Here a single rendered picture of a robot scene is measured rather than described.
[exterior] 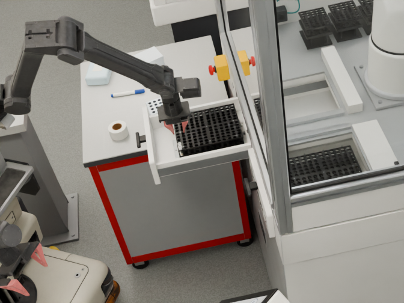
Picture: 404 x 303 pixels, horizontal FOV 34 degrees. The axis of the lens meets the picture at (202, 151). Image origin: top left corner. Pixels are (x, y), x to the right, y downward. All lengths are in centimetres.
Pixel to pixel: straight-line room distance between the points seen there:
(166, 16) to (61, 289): 123
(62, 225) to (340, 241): 164
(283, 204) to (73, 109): 235
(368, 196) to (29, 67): 97
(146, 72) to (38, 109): 220
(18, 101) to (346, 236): 102
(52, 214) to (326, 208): 166
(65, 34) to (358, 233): 98
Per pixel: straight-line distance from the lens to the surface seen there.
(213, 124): 228
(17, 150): 290
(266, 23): 139
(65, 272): 281
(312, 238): 193
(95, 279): 276
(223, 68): 250
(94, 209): 336
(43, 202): 313
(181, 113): 210
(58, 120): 392
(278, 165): 166
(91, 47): 176
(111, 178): 256
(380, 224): 196
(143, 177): 257
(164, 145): 234
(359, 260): 207
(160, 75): 194
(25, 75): 189
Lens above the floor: 244
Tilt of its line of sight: 45 degrees down
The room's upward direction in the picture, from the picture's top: 12 degrees counter-clockwise
